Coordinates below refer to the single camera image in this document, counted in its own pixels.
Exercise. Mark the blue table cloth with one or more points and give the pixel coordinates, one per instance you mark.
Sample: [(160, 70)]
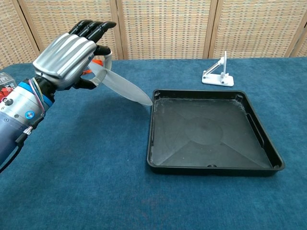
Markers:
[(96, 179)]

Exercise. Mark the woven bamboo folding screen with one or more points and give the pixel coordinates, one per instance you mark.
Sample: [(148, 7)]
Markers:
[(165, 28)]

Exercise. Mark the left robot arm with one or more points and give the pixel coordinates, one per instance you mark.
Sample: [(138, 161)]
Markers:
[(16, 112)]

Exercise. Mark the black square plastic tray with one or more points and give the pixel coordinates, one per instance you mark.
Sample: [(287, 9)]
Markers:
[(206, 134)]

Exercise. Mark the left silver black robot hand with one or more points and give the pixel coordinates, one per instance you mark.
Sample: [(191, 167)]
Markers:
[(63, 60)]

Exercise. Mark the white round plate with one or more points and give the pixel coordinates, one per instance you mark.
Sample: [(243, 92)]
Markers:
[(124, 88)]

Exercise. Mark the white phone stand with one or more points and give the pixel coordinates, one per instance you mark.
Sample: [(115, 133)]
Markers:
[(217, 80)]

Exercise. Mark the red black packaged box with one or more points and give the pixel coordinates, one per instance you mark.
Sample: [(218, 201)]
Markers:
[(6, 86)]

